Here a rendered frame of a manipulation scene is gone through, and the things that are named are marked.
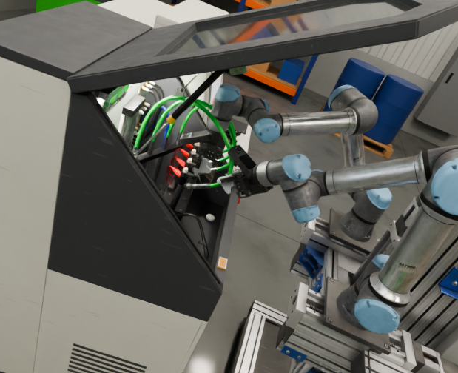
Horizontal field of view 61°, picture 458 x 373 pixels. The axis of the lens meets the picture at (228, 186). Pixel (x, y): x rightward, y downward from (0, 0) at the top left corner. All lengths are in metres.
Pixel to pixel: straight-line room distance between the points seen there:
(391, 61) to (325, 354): 6.87
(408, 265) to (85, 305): 1.08
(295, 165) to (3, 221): 0.93
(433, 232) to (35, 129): 1.05
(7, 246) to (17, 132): 0.44
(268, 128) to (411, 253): 0.53
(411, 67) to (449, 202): 7.04
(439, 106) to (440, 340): 6.46
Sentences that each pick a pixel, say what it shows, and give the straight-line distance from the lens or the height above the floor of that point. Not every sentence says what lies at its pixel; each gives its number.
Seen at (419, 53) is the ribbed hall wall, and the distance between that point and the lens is 7.95.
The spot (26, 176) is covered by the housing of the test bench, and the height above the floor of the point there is 1.14.
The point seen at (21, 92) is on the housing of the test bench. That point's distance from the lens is 1.15.
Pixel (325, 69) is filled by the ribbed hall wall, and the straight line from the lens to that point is 7.87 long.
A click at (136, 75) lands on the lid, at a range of 0.98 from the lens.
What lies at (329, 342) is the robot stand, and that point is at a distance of 1.45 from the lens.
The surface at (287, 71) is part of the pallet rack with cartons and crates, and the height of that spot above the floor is 0.40.
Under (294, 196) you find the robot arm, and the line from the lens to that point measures 1.08.
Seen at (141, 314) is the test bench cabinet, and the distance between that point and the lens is 1.49.
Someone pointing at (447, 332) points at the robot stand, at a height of 1.02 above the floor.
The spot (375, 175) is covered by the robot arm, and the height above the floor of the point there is 1.50.
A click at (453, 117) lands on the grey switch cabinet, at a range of 8.02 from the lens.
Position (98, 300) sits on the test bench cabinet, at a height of 0.72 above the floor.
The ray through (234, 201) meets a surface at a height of 0.95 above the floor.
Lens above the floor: 1.90
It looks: 31 degrees down
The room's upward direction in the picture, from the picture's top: 23 degrees clockwise
